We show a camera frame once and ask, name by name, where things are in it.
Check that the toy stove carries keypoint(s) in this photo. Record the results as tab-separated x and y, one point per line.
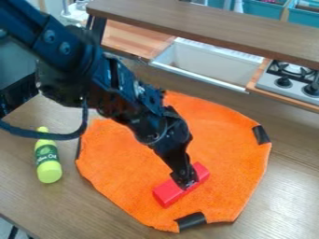
290	82

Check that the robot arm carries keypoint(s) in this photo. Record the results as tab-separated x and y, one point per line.
70	62

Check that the orange cloth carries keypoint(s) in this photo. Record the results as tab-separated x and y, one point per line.
224	140

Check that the yellow toy bottle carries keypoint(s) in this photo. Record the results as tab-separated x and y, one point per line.
47	161

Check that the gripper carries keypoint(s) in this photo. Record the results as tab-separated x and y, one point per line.
170	133

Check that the teal storage bin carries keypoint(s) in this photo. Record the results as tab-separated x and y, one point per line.
266	7
305	15

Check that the toy sink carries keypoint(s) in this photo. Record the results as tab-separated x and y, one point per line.
212	63

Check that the red block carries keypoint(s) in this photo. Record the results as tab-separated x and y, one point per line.
170	191

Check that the wooden shelf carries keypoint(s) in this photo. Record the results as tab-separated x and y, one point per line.
199	25

